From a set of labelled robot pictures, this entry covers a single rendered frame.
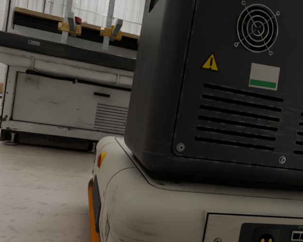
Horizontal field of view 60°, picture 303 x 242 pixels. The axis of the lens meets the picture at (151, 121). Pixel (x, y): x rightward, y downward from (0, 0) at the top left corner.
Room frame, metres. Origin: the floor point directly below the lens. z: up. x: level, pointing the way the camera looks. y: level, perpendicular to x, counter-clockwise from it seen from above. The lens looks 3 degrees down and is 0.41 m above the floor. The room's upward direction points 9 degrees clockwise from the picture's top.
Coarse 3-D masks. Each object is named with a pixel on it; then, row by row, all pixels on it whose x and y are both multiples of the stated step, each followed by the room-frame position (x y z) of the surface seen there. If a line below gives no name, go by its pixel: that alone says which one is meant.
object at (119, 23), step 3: (117, 21) 1.42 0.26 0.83; (120, 21) 1.42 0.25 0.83; (117, 24) 1.43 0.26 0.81; (120, 24) 1.42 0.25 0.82; (114, 27) 1.52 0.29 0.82; (117, 27) 1.49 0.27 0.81; (120, 27) 1.48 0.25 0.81; (114, 30) 1.56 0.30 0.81; (117, 30) 1.55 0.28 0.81; (114, 33) 1.62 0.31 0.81; (117, 33) 1.61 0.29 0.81; (111, 39) 1.80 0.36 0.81
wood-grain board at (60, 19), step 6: (18, 12) 1.73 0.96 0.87; (24, 12) 1.71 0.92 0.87; (30, 12) 1.72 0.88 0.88; (36, 12) 1.73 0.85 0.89; (42, 18) 1.77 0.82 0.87; (48, 18) 1.75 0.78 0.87; (54, 18) 1.76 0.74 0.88; (60, 18) 1.77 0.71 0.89; (84, 24) 1.81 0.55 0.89; (90, 24) 1.82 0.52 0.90; (96, 30) 1.85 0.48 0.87; (126, 36) 1.89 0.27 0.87; (132, 36) 1.90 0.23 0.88; (138, 36) 1.91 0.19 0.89
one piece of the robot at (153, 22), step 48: (192, 0) 0.44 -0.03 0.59; (240, 0) 0.46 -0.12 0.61; (288, 0) 0.49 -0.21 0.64; (144, 48) 0.57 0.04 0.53; (192, 48) 0.44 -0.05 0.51; (240, 48) 0.47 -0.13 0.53; (288, 48) 0.49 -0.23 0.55; (144, 96) 0.49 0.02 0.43; (192, 96) 0.45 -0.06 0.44; (240, 96) 0.47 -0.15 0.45; (288, 96) 0.50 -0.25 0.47; (144, 144) 0.45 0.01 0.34; (192, 144) 0.45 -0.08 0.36; (240, 144) 0.49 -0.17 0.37; (288, 144) 0.50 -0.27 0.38
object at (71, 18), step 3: (69, 12) 1.35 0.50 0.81; (72, 12) 1.36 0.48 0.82; (69, 15) 1.35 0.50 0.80; (72, 15) 1.36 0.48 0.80; (69, 18) 1.37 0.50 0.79; (72, 18) 1.36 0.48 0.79; (69, 21) 1.42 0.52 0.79; (72, 21) 1.41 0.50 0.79; (69, 24) 1.49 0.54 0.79; (72, 24) 1.48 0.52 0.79; (75, 24) 1.57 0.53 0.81; (69, 27) 1.56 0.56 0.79; (72, 27) 1.54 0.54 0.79; (75, 27) 1.60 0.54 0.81; (72, 30) 1.61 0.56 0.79; (72, 36) 1.75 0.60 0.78; (75, 36) 1.77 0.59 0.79
